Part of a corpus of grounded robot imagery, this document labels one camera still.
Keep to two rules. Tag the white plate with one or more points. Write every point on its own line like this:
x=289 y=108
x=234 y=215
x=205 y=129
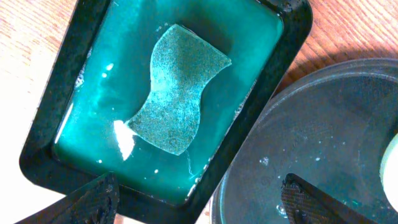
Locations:
x=388 y=172

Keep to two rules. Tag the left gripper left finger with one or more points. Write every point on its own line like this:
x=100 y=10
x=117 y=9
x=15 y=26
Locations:
x=94 y=203

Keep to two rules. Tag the round black tray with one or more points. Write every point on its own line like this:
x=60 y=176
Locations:
x=330 y=128

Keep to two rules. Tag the green sponge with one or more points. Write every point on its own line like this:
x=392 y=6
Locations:
x=181 y=66

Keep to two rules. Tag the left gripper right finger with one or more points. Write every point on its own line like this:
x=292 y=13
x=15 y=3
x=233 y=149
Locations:
x=306 y=204

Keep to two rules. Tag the black rectangular water tray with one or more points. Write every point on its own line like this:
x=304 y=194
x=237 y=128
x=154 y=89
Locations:
x=101 y=79

